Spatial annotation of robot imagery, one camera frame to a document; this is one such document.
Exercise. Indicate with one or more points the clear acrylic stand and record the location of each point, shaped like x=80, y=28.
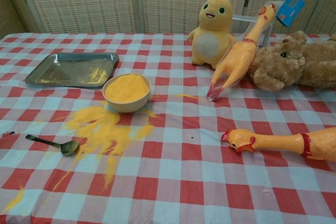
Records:
x=242, y=17

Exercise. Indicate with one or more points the stainless steel tray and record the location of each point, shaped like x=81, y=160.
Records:
x=65, y=72

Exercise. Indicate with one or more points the black spoon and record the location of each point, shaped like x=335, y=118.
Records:
x=69, y=148

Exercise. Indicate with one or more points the yellow plush monster toy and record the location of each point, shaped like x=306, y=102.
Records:
x=210, y=24

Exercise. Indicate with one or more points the blue cardboard tag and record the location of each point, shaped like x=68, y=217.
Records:
x=290, y=9

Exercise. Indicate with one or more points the spilled yellow powder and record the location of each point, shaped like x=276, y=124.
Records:
x=105, y=129

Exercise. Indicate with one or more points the brown teddy bear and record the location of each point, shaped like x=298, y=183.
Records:
x=302, y=61

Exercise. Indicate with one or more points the woven folding screen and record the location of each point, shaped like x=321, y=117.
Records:
x=86, y=1

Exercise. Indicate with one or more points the yellow powder in bowl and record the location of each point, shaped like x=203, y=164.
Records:
x=126, y=87

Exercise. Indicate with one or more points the off-white bowl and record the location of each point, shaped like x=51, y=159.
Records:
x=126, y=106

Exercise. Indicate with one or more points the yellow rubber chicken toy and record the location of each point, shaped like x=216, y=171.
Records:
x=278, y=141

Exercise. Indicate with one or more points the rubber chicken in plastic bag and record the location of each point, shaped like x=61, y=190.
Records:
x=237, y=58

